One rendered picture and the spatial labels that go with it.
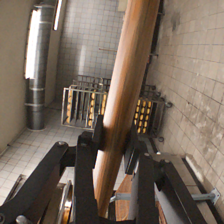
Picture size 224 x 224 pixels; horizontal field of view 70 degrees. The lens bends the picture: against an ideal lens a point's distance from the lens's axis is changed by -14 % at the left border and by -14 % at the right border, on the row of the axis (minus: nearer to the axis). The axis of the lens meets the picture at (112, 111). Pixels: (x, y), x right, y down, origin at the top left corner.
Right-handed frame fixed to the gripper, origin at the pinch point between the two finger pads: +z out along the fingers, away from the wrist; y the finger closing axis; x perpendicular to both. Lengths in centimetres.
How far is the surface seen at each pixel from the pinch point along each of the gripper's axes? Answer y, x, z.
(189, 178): 101, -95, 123
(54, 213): -31, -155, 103
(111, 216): 30, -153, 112
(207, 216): 101, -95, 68
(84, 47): -82, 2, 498
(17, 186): -86, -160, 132
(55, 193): -37, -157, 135
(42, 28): -130, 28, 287
